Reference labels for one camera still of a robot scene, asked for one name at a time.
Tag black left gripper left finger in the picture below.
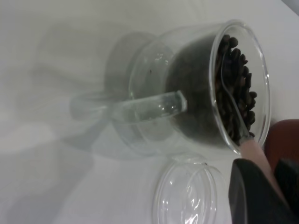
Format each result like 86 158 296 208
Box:
228 158 294 224

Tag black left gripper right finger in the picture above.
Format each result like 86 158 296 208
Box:
274 157 299 212

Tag red ceramic mug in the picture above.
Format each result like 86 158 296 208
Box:
263 118 299 169

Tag pink handled metal spoon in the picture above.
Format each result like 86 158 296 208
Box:
219 52 292 210

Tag dark coffee beans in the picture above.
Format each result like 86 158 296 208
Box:
167 34 258 147

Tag clear glass saucer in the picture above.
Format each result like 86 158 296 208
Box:
152 153 235 224

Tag clear double-wall glass cup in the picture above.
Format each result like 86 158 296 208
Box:
69 19 272 157

